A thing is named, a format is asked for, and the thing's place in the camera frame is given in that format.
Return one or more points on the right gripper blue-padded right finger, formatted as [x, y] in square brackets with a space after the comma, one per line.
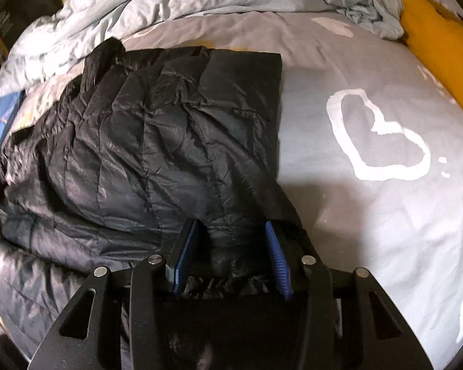
[350, 321]

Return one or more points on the black puffer down jacket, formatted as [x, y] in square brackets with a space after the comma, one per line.
[138, 144]

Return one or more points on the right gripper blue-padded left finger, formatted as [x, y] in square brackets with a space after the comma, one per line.
[87, 333]

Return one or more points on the yellow pillow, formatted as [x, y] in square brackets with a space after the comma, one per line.
[435, 36]

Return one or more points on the grey printed bed sheet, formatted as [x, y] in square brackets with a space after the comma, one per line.
[370, 154]

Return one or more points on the light blue rumpled duvet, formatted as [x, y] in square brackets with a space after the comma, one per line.
[53, 44]

